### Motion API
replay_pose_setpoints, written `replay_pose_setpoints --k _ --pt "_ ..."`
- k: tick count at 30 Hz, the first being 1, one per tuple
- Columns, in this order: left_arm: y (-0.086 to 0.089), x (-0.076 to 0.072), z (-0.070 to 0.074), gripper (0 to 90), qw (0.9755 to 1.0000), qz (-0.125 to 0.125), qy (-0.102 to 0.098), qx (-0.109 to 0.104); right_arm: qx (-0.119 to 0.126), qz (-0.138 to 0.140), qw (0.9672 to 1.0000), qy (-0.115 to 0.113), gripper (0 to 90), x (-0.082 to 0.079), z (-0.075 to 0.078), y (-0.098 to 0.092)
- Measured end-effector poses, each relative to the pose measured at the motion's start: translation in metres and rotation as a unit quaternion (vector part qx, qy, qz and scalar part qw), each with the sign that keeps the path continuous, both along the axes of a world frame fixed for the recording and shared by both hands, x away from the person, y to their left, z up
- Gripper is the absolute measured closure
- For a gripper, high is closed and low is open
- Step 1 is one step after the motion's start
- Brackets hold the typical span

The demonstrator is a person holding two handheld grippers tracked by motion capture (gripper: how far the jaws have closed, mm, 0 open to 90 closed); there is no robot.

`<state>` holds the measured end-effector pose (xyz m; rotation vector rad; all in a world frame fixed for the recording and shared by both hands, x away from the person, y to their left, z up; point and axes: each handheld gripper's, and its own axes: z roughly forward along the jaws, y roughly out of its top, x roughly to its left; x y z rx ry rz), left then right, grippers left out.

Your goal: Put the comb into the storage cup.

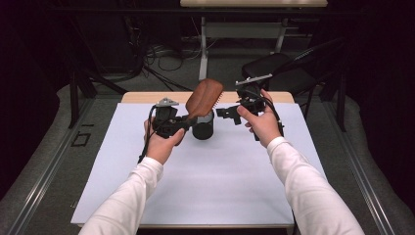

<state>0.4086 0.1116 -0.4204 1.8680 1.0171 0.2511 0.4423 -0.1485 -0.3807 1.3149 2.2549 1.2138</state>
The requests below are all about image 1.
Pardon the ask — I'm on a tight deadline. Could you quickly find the black folding chair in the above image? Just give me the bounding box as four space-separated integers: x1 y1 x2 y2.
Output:
241 36 346 121

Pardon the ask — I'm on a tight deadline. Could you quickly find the metal floor rail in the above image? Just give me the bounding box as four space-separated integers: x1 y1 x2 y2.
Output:
6 97 96 235
321 97 395 235

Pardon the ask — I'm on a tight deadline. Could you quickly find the brown wooden hairbrush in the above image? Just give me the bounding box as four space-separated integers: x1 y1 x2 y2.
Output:
185 77 225 121

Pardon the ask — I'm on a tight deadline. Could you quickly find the white table cover sheet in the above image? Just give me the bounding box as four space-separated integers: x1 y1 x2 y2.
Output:
70 102 345 226

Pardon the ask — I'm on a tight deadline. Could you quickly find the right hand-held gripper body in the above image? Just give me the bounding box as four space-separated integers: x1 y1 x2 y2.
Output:
235 73 273 116

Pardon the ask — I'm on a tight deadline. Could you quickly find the left hand-held gripper cable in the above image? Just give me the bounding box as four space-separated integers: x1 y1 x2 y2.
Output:
137 105 159 165

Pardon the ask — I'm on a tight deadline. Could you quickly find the white-legged desk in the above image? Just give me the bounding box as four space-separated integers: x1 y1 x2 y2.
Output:
179 0 329 83

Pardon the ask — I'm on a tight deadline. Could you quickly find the black mesh pen holder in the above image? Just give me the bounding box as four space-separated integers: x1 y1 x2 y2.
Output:
191 111 215 141

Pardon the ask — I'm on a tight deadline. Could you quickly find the person's right hand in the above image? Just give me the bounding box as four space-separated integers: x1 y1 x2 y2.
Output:
237 88 283 149

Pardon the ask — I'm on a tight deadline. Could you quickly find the black metal stand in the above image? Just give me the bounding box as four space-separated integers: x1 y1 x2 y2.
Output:
67 65 129 129

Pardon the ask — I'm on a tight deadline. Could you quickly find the person's left hand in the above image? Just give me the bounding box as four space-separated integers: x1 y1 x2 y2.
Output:
144 117 186 165

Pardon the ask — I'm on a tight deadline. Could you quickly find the right hand-held gripper cable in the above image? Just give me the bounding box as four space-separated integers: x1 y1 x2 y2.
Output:
251 89 285 142

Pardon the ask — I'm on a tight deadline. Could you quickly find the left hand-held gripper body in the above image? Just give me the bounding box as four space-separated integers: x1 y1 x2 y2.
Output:
152 97 190 139

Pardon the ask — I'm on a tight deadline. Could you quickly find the hand-held gripper cable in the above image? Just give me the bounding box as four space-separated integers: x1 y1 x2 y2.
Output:
251 89 285 142
137 105 159 165

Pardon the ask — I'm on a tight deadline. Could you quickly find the bundle of floor cables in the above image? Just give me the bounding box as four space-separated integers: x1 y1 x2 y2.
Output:
123 16 204 92

